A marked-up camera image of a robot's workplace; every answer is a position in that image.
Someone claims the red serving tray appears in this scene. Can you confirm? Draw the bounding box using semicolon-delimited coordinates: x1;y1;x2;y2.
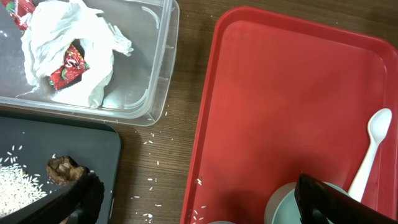
181;7;397;223

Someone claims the light blue bowl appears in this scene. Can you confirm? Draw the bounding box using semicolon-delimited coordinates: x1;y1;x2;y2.
208;220;235;224

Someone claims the white plastic spoon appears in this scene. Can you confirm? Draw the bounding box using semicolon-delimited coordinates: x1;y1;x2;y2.
348;108;392;202

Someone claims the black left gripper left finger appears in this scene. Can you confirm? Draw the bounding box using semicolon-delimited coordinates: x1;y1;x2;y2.
1;173;104;224

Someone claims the red snack wrapper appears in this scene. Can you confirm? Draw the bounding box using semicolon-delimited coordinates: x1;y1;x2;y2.
48;44;90;91
1;0;35;34

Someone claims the green bowl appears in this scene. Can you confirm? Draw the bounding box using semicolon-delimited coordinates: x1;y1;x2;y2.
264;181;352;224

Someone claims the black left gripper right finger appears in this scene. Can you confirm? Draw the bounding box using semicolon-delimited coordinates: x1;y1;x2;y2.
294;174;397;224

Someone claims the clear plastic waste bin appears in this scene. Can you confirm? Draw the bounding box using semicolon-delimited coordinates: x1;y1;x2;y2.
1;0;180;126

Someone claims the white rice pile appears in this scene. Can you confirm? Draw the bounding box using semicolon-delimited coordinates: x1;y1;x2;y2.
1;145;52;218

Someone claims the dark brown food lump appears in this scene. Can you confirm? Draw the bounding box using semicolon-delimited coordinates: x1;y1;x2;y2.
46;156;89;186

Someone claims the black waste tray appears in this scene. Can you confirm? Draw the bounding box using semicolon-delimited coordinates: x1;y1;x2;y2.
1;111;121;224

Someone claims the crumpled white tissue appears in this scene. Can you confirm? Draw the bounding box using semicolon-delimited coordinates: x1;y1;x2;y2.
21;1;133;108

